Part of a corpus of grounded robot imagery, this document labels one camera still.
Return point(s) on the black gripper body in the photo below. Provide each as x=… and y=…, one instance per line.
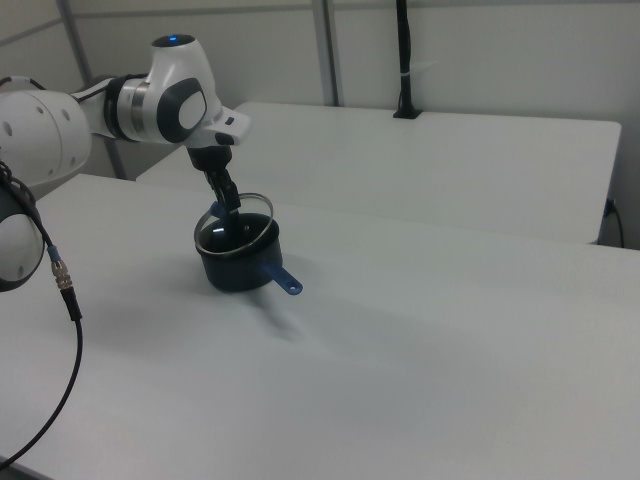
x=210, y=159

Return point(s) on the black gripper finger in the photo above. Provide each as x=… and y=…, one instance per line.
x=231, y=192
x=216, y=186

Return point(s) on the glass lid with blue knob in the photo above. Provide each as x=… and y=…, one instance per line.
x=250, y=235

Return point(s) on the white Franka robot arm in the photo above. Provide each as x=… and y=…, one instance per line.
x=45, y=125

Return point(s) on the white side table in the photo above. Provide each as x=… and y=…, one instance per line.
x=400, y=165

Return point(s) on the black pole with clamp base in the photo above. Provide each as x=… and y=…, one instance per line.
x=406, y=55

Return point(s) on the white zip tie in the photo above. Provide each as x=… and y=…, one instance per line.
x=422, y=67

